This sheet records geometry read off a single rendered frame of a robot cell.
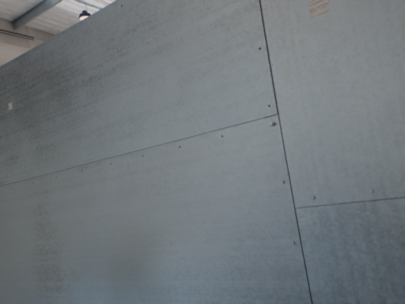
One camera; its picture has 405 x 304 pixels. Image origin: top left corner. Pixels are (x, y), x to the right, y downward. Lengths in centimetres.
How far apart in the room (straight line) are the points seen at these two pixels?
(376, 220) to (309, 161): 21
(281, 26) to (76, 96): 90
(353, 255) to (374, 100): 37
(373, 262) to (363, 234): 7
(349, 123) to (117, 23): 91
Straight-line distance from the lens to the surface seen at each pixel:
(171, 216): 143
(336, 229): 114
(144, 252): 154
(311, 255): 118
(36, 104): 202
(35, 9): 1286
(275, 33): 123
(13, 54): 1325
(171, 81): 142
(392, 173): 109
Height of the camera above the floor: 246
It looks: 6 degrees up
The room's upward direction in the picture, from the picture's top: 8 degrees counter-clockwise
